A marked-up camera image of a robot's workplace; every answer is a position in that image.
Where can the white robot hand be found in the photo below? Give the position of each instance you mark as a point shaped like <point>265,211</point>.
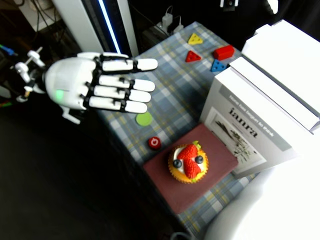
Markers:
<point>67,77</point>

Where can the white box with print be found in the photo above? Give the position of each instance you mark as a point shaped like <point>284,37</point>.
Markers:
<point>225,85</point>

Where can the maroon flat book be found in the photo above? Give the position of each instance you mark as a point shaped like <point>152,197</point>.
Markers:
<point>195,197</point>

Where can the white column with blue light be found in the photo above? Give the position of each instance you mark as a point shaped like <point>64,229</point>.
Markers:
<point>95,22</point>

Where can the green round disc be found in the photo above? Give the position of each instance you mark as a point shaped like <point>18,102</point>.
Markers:
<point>144,119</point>

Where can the blue plaid tablecloth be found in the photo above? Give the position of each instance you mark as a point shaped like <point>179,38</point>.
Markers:
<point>172,87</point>

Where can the red power button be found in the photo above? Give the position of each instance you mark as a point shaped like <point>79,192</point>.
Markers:
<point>154,142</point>

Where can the white charger plug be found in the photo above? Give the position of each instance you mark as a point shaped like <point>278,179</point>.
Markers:
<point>167,18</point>

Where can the grey power adapter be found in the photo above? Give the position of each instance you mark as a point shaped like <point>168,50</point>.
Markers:
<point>178,26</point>

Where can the red triangle block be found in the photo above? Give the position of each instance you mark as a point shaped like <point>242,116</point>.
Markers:
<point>192,57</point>

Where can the yellow triangle block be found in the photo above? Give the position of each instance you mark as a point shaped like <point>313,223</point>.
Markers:
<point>195,39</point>

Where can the toy strawberry cupcake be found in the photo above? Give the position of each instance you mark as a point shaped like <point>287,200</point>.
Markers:
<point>188,162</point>

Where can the blue triangle block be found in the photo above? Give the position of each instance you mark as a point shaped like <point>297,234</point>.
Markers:
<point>218,66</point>

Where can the red rectangular block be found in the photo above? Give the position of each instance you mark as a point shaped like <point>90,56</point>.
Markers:
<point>223,52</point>

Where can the white rounded piece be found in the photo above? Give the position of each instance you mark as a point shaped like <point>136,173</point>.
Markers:
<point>273,5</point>

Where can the small black camera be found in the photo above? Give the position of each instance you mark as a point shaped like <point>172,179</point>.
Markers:
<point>228,3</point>

